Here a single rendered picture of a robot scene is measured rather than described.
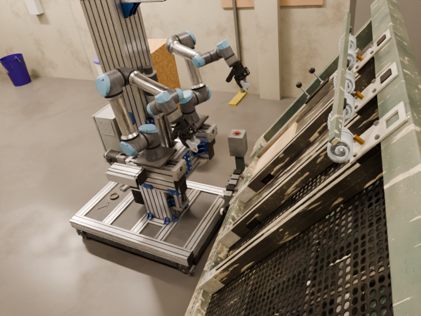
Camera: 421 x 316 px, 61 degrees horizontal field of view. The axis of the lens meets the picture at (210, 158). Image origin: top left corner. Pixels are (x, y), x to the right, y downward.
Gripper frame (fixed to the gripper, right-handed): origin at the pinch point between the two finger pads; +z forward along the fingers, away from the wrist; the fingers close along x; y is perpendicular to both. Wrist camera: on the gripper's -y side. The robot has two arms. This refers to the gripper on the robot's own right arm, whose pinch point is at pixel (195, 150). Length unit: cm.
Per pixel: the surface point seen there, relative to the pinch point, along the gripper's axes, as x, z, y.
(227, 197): 28, 50, -26
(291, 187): -18, 24, 54
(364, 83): 20, 5, 87
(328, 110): 18, 10, 68
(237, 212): 2.6, 46.5, -1.6
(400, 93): -28, -6, 108
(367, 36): 91, 4, 78
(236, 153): 73, 41, -36
